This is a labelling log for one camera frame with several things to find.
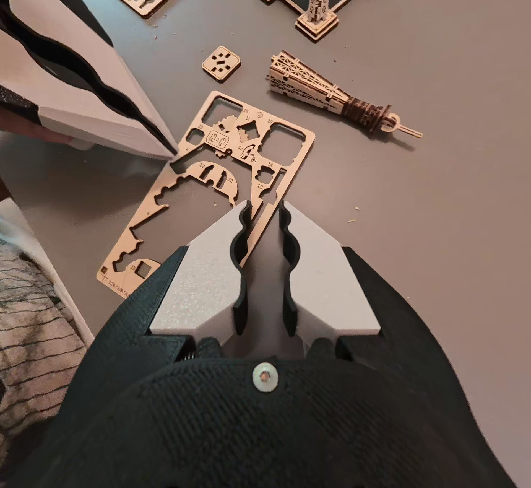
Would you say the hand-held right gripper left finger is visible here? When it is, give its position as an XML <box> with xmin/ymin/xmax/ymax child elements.
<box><xmin>149</xmin><ymin>201</ymin><xmax>252</xmax><ymax>350</ymax></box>

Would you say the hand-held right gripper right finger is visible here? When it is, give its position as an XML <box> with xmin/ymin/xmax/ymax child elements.
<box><xmin>278</xmin><ymin>201</ymin><xmax>382</xmax><ymax>352</ymax></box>

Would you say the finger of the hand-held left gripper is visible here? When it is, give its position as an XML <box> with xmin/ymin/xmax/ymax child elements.
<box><xmin>0</xmin><ymin>31</ymin><xmax>176</xmax><ymax>162</ymax></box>
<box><xmin>7</xmin><ymin>0</ymin><xmax>180</xmax><ymax>153</ymax></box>

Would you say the wooden sheet with arch cutouts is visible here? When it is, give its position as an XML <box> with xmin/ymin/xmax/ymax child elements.
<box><xmin>96</xmin><ymin>90</ymin><xmax>316</xmax><ymax>300</ymax></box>

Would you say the wooden tower model spire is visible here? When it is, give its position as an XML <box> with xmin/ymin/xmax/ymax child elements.
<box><xmin>265</xmin><ymin>50</ymin><xmax>424</xmax><ymax>140</ymax></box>

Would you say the grey desk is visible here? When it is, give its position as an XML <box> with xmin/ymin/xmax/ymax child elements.
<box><xmin>0</xmin><ymin>0</ymin><xmax>531</xmax><ymax>488</ymax></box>

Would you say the person's left hand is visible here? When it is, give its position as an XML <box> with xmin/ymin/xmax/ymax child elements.
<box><xmin>0</xmin><ymin>124</ymin><xmax>73</xmax><ymax>145</ymax></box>

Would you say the smooth-edged square wooden plate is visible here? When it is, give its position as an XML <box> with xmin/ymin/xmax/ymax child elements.
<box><xmin>202</xmin><ymin>46</ymin><xmax>242</xmax><ymax>83</ymax></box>

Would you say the person's clothing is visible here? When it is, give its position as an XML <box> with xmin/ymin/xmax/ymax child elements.
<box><xmin>0</xmin><ymin>243</ymin><xmax>86</xmax><ymax>453</ymax></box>

